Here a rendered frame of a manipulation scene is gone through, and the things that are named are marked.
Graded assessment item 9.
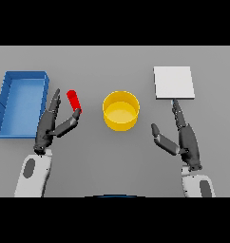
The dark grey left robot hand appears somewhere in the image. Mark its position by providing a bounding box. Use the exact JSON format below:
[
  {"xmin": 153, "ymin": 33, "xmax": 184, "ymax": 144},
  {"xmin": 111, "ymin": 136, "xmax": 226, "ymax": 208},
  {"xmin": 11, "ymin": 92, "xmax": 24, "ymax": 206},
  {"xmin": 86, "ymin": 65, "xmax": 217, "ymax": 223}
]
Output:
[{"xmin": 32, "ymin": 87, "xmax": 82, "ymax": 156}]

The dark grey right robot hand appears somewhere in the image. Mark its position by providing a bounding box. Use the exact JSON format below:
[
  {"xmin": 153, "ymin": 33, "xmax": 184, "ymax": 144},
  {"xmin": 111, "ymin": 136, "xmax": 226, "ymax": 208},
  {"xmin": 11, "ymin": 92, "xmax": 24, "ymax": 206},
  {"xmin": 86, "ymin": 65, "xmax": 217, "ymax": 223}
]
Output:
[{"xmin": 150, "ymin": 99, "xmax": 203, "ymax": 172}]

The red beaker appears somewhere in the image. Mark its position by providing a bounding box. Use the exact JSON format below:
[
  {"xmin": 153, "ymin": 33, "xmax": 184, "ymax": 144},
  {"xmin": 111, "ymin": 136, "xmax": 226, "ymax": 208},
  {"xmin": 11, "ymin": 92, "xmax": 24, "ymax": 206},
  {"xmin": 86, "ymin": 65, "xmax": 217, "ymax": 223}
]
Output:
[{"xmin": 66, "ymin": 89, "xmax": 83, "ymax": 115}]

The pale square measuring scale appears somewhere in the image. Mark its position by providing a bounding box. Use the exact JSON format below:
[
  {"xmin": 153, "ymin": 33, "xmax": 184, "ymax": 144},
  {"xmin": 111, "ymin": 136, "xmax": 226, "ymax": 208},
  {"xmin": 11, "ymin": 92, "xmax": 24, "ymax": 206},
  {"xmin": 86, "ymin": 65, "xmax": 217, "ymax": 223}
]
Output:
[{"xmin": 152, "ymin": 65, "xmax": 196, "ymax": 101}]

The yellow bowl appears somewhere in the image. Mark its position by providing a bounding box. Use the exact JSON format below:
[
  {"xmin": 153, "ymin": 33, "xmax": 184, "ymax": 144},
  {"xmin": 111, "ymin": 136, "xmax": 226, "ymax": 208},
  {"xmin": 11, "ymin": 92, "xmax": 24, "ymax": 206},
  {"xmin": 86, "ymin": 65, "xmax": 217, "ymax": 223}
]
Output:
[{"xmin": 102, "ymin": 90, "xmax": 141, "ymax": 132}]

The blue tray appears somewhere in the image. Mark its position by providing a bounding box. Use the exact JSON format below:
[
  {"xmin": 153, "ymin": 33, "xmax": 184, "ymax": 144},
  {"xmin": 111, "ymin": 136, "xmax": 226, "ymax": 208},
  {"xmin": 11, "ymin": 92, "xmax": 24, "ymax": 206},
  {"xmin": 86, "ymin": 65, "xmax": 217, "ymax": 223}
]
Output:
[{"xmin": 0, "ymin": 70, "xmax": 50, "ymax": 140}]

